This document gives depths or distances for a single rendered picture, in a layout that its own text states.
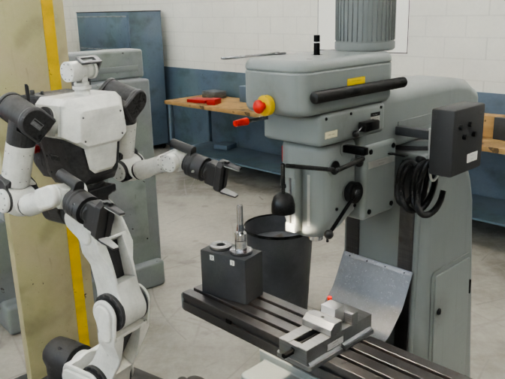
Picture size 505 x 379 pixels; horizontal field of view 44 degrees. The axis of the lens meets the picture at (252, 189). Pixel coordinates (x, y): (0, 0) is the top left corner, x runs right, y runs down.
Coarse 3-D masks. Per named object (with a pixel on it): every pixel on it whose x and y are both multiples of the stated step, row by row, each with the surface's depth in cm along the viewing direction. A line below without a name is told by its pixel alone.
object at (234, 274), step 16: (208, 256) 249; (224, 256) 244; (240, 256) 242; (256, 256) 245; (208, 272) 251; (224, 272) 246; (240, 272) 241; (256, 272) 247; (208, 288) 253; (224, 288) 248; (240, 288) 243; (256, 288) 248
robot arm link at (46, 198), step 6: (48, 186) 184; (54, 186) 184; (36, 192) 188; (42, 192) 186; (48, 192) 184; (54, 192) 183; (36, 198) 188; (42, 198) 186; (48, 198) 184; (54, 198) 183; (60, 198) 184; (36, 204) 189; (42, 204) 187; (48, 204) 185; (54, 204) 184; (42, 210) 189
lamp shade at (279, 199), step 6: (276, 198) 189; (282, 198) 188; (288, 198) 189; (276, 204) 189; (282, 204) 188; (288, 204) 188; (294, 204) 190; (276, 210) 189; (282, 210) 188; (288, 210) 189; (294, 210) 190
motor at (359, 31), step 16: (336, 0) 207; (352, 0) 200; (368, 0) 198; (384, 0) 200; (336, 16) 208; (352, 16) 201; (368, 16) 200; (384, 16) 201; (336, 32) 210; (352, 32) 203; (368, 32) 201; (384, 32) 203; (336, 48) 210; (352, 48) 204; (368, 48) 202; (384, 48) 203
